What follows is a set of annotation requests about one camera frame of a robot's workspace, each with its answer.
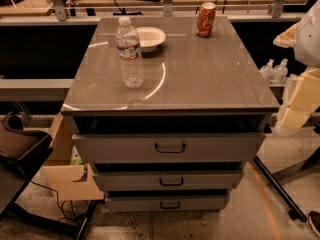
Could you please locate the bottom grey drawer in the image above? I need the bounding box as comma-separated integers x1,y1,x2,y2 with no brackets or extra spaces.
106,195,229,213

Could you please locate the white bowl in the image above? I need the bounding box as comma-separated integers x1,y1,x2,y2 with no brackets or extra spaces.
137,27,166,53

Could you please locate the dark shoe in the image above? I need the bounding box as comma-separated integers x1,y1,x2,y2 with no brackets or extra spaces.
308,211,320,238

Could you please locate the clear dispenser bottle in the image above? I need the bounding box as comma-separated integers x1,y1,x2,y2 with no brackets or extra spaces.
271,58,288,84
259,59,274,82

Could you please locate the grey drawer cabinet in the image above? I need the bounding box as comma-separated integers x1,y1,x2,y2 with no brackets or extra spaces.
61,17,278,202

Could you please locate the black metal stand leg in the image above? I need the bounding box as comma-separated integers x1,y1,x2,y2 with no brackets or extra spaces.
253,156,307,222

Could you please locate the black floor cable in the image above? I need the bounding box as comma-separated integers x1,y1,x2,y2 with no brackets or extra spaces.
30,180,88,232

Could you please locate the cardboard box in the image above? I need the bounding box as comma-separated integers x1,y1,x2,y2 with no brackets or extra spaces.
44,113,104,201

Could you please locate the clear dispenser bottle left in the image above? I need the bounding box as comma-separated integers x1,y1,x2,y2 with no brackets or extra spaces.
259,59,274,82

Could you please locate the middle grey drawer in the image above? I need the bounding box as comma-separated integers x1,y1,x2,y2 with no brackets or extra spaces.
93,170,243,192

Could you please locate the grey drawer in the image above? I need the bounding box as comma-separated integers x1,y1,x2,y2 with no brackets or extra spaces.
106,195,229,213
93,170,243,192
72,133,264,163

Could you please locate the brown chair seat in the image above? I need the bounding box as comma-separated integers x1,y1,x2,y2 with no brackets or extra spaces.
0,113,52,177

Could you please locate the clear plastic water bottle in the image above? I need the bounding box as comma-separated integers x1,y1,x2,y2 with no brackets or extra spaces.
116,16,144,89

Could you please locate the top grey drawer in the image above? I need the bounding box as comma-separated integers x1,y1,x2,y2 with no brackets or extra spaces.
72,133,264,163

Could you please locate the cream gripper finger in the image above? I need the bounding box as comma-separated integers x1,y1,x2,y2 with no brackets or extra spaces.
273,23,299,48
275,67,320,136

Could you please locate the red coke can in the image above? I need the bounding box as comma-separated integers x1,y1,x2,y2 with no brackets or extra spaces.
197,2,216,37

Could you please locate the clear dispenser bottle right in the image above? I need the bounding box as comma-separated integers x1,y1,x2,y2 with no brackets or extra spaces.
271,58,288,84

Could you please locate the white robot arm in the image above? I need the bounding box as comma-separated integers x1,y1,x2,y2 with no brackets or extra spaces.
273,0,320,136

